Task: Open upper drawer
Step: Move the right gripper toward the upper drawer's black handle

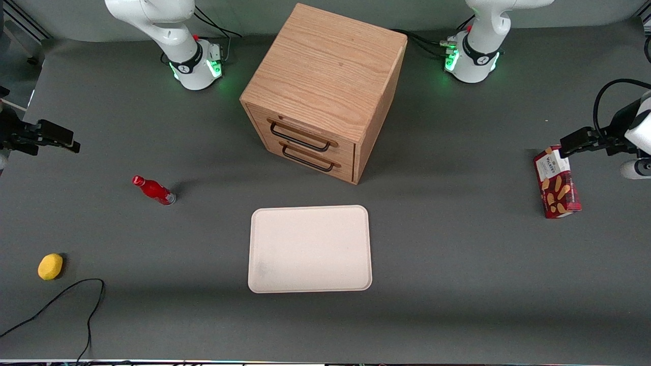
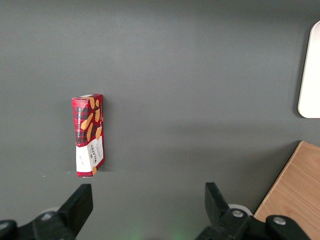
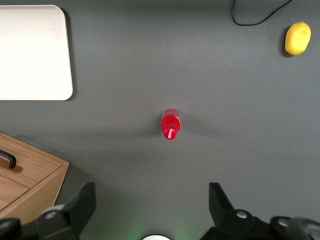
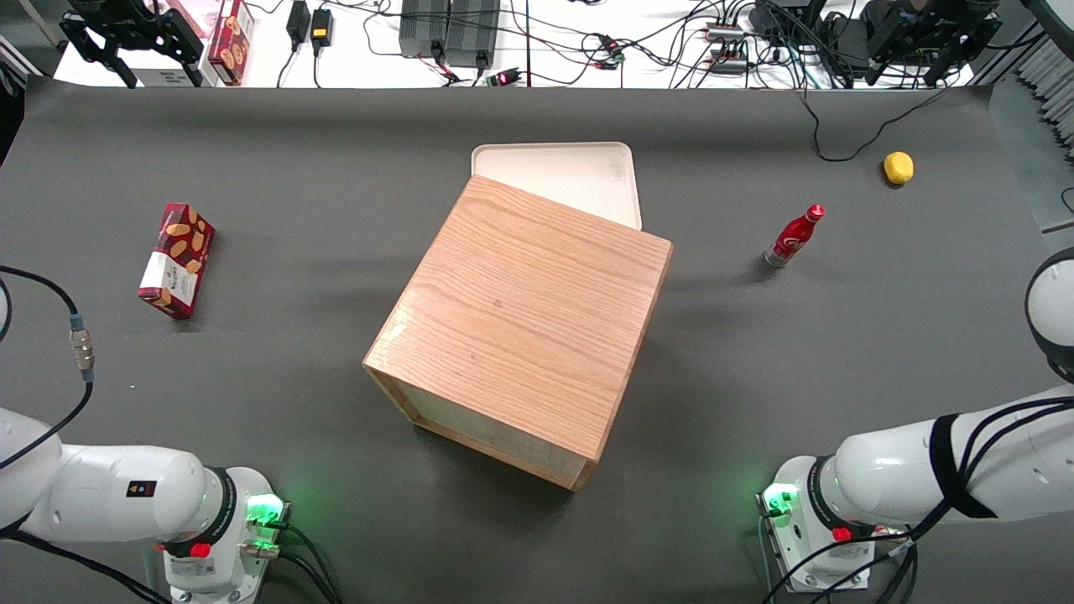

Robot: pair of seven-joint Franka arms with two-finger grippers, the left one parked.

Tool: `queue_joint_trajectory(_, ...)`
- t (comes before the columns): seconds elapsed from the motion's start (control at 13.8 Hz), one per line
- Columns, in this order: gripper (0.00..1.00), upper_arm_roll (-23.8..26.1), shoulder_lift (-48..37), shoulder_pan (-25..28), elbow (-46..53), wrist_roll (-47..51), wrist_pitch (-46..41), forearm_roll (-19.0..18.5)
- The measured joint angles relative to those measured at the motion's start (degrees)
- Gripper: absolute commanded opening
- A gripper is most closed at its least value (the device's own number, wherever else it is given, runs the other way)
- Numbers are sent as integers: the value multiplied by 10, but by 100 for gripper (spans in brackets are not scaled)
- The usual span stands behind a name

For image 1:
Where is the aluminium frame profile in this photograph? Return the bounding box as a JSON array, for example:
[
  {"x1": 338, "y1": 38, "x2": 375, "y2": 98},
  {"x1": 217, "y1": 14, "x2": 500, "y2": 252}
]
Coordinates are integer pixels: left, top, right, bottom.
[{"x1": 0, "y1": 0, "x2": 51, "y2": 44}]

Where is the red tartan shortbread box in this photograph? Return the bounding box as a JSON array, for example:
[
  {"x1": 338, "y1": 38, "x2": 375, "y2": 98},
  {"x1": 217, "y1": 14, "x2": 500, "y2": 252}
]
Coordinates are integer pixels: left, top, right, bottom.
[{"x1": 533, "y1": 145, "x2": 583, "y2": 220}]

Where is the black looped gripper cable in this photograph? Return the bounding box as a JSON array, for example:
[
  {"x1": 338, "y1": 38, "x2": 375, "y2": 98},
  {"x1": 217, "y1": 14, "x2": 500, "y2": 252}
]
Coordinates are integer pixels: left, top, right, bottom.
[{"x1": 593, "y1": 78, "x2": 651, "y2": 140}]

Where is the oak wooden cabinet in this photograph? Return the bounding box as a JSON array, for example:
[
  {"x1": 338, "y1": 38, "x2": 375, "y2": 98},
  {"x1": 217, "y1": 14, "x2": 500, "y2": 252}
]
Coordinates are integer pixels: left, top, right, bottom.
[{"x1": 239, "y1": 3, "x2": 408, "y2": 185}]

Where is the thin black table cable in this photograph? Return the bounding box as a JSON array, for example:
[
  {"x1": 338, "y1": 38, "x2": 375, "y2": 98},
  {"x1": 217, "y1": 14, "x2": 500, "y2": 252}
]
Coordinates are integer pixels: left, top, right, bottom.
[{"x1": 0, "y1": 278, "x2": 106, "y2": 364}]

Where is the yellow lemon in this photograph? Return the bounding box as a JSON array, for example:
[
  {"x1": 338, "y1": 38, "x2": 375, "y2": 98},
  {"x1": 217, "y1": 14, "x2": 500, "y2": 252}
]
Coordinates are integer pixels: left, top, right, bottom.
[{"x1": 38, "y1": 253, "x2": 64, "y2": 281}]

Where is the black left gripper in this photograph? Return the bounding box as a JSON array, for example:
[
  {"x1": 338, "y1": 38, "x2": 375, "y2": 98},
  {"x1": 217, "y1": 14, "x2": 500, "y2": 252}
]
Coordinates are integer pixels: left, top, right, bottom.
[{"x1": 560, "y1": 99, "x2": 642, "y2": 159}]

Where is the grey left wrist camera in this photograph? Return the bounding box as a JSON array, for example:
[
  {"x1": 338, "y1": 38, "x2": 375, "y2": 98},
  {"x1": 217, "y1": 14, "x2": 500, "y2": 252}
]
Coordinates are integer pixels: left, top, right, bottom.
[{"x1": 619, "y1": 159, "x2": 651, "y2": 180}]

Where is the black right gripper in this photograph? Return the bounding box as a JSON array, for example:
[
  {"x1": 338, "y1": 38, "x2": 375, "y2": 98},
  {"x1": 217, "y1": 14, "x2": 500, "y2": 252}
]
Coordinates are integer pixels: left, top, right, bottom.
[{"x1": 0, "y1": 106, "x2": 81, "y2": 155}]

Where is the small red bottle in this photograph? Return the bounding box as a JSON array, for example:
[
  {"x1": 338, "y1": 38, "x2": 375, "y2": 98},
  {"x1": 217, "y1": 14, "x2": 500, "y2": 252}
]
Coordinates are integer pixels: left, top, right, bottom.
[{"x1": 132, "y1": 175, "x2": 177, "y2": 206}]

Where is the cream plastic tray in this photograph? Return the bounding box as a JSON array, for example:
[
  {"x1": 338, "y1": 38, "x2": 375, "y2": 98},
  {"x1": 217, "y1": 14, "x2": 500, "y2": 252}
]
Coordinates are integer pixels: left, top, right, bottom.
[{"x1": 248, "y1": 205, "x2": 373, "y2": 294}]

